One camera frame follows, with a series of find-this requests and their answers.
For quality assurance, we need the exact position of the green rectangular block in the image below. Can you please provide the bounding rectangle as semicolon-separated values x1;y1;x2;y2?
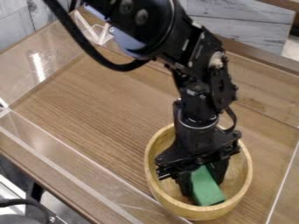
191;166;226;207

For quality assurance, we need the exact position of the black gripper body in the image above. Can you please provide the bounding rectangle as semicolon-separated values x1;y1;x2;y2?
154;123;242;180

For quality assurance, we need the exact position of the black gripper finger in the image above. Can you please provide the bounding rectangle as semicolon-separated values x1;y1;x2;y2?
208;159;230;185
178;172;192;199

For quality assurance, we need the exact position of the black device with bolt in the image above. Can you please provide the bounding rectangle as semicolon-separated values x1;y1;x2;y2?
24;201;71;224

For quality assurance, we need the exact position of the clear acrylic corner bracket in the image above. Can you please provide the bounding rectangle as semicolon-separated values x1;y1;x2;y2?
74;10;114;46

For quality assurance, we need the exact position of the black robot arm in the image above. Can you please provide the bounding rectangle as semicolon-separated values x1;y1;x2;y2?
86;0;242;200

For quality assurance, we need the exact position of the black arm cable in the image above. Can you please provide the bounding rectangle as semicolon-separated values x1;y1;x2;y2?
42;0;151;73

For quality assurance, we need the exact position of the brown wooden bowl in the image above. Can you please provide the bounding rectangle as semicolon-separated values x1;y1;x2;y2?
144;123;254;221

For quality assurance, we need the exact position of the black table leg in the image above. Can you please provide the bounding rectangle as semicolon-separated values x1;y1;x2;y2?
27;182;44;202

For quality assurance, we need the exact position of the black cable below table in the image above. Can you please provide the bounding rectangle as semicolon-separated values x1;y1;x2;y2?
0;198;51;224

